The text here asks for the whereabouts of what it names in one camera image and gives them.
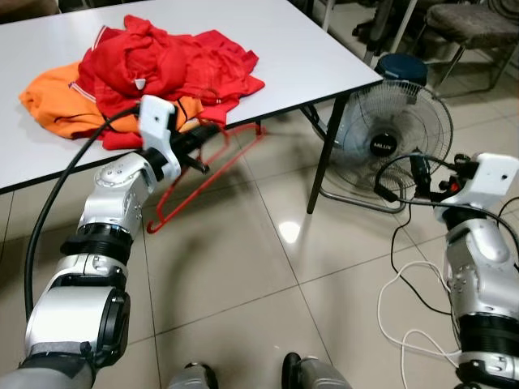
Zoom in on black floor fan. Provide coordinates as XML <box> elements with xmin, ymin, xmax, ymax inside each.
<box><xmin>320</xmin><ymin>53</ymin><xmax>455</xmax><ymax>213</ymax></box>

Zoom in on red clothes hanger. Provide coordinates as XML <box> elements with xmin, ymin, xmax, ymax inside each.
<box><xmin>146</xmin><ymin>122</ymin><xmax>267</xmax><ymax>234</ymax></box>

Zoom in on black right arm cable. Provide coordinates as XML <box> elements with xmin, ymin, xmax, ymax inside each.
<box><xmin>373</xmin><ymin>150</ymin><xmax>519</xmax><ymax>244</ymax></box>

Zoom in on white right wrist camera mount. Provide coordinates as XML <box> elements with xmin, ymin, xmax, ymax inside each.
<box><xmin>444</xmin><ymin>152</ymin><xmax>519</xmax><ymax>220</ymax></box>

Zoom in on white table black legs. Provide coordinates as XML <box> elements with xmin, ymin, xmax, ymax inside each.
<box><xmin>0</xmin><ymin>0</ymin><xmax>384</xmax><ymax>216</ymax></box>

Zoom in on orange garment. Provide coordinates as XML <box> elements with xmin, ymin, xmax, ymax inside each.
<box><xmin>18</xmin><ymin>61</ymin><xmax>204</xmax><ymax>140</ymax></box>

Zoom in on brown cushioned chair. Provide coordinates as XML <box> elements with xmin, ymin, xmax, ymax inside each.
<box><xmin>410</xmin><ymin>0</ymin><xmax>519</xmax><ymax>92</ymax></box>

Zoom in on red shirt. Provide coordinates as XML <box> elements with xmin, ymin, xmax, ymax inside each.
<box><xmin>77</xmin><ymin>15</ymin><xmax>267</xmax><ymax>151</ymax></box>

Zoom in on white floor cable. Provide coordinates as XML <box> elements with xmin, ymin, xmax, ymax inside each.
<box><xmin>377</xmin><ymin>259</ymin><xmax>463</xmax><ymax>389</ymax></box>

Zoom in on black floor cable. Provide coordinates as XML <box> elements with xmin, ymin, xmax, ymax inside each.
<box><xmin>389</xmin><ymin>223</ymin><xmax>455</xmax><ymax>317</ymax></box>

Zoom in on robot left leg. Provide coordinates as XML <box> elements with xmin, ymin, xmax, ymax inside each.
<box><xmin>166</xmin><ymin>362</ymin><xmax>218</xmax><ymax>389</ymax></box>

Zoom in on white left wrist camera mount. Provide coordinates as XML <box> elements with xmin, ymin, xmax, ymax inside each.
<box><xmin>138</xmin><ymin>95</ymin><xmax>183</xmax><ymax>183</ymax></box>

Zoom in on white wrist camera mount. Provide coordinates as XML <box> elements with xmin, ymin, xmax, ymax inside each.
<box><xmin>138</xmin><ymin>95</ymin><xmax>183</xmax><ymax>183</ymax></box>
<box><xmin>444</xmin><ymin>152</ymin><xmax>519</xmax><ymax>220</ymax></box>

